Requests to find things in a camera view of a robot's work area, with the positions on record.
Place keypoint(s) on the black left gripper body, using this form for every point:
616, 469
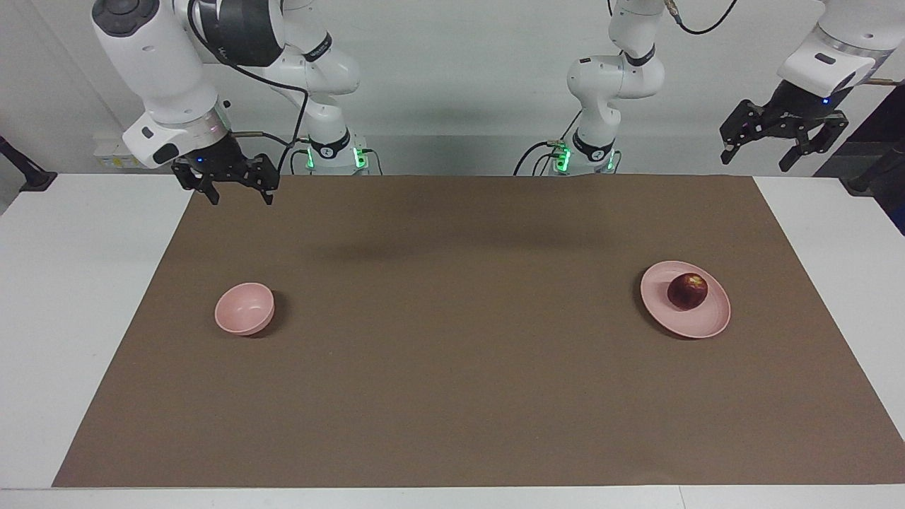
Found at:
795, 112

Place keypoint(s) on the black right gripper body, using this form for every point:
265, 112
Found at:
215, 161

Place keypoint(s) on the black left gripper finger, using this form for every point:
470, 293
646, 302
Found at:
813, 140
742, 124

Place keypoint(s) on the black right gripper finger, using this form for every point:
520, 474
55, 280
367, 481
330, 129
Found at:
265, 175
203, 185

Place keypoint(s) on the dark red apple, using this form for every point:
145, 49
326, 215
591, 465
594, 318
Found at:
687, 291

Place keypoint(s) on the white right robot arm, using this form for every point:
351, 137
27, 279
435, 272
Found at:
162, 63

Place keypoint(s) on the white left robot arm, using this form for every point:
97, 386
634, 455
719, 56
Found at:
615, 78

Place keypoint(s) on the pink small bowl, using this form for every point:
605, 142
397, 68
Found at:
244, 311

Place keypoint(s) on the pink round plate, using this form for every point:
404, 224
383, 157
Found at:
700, 322

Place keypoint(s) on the black clamp stand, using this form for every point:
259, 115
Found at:
32, 177
877, 170

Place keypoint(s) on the brown table mat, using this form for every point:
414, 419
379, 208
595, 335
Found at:
452, 367

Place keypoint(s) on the white wall power strip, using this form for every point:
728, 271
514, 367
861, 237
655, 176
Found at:
113, 152

